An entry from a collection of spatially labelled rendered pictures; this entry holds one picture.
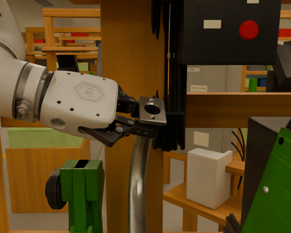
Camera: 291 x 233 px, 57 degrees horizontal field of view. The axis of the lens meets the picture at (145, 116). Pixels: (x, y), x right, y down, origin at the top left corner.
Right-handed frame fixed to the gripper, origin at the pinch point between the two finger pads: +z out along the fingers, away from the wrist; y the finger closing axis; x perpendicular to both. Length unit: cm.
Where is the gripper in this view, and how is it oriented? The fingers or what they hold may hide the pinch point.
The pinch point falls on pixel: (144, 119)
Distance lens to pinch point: 43.0
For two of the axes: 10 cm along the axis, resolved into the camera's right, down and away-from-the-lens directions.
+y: -0.1, -6.8, 7.3
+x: -3.2, 6.9, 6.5
